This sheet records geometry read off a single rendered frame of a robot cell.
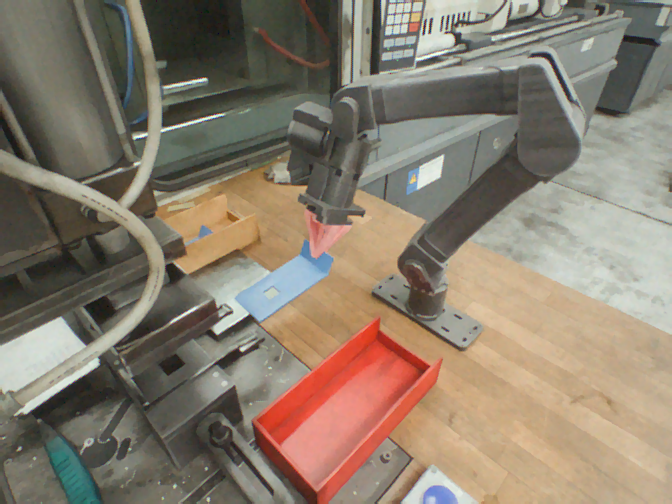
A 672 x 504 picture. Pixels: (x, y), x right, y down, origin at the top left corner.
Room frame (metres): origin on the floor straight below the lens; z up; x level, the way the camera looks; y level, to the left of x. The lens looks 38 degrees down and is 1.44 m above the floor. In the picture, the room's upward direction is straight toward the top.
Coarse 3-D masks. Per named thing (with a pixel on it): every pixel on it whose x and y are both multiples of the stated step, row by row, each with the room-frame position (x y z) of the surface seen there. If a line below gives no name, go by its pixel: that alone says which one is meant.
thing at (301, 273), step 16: (304, 240) 0.56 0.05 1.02; (304, 256) 0.54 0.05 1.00; (320, 256) 0.52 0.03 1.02; (272, 272) 0.51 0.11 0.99; (288, 272) 0.51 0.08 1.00; (304, 272) 0.51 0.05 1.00; (320, 272) 0.50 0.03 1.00; (256, 288) 0.48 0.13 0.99; (288, 288) 0.47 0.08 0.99; (304, 288) 0.47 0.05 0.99; (240, 304) 0.44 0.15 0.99; (256, 304) 0.44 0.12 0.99; (272, 304) 0.44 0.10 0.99
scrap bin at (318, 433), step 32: (352, 352) 0.40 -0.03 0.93; (384, 352) 0.42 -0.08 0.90; (320, 384) 0.35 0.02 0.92; (352, 384) 0.36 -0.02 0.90; (384, 384) 0.36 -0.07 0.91; (416, 384) 0.32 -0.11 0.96; (256, 416) 0.27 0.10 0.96; (288, 416) 0.30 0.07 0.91; (320, 416) 0.31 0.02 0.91; (352, 416) 0.31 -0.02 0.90; (384, 416) 0.27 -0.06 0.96; (288, 448) 0.26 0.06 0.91; (320, 448) 0.26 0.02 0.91; (352, 448) 0.26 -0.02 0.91; (320, 480) 0.22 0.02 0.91
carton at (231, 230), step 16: (192, 208) 0.75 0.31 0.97; (208, 208) 0.77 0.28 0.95; (224, 208) 0.80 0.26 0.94; (176, 224) 0.72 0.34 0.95; (192, 224) 0.74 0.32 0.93; (208, 224) 0.77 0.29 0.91; (224, 224) 0.78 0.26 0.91; (240, 224) 0.70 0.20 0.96; (256, 224) 0.73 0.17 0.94; (208, 240) 0.64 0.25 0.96; (224, 240) 0.67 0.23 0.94; (240, 240) 0.69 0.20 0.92; (256, 240) 0.72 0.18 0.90; (192, 256) 0.62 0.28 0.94; (208, 256) 0.64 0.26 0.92
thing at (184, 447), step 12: (168, 372) 0.37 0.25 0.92; (120, 384) 0.34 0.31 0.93; (228, 396) 0.30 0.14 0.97; (216, 408) 0.28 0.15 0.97; (228, 408) 0.29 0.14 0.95; (240, 408) 0.30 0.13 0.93; (228, 420) 0.29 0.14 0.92; (240, 420) 0.30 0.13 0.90; (156, 432) 0.25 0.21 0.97; (180, 432) 0.25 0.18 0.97; (192, 432) 0.26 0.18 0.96; (168, 444) 0.24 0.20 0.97; (180, 444) 0.24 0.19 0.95; (192, 444) 0.25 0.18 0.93; (180, 456) 0.24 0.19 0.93; (192, 456) 0.25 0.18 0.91; (180, 468) 0.24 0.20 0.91
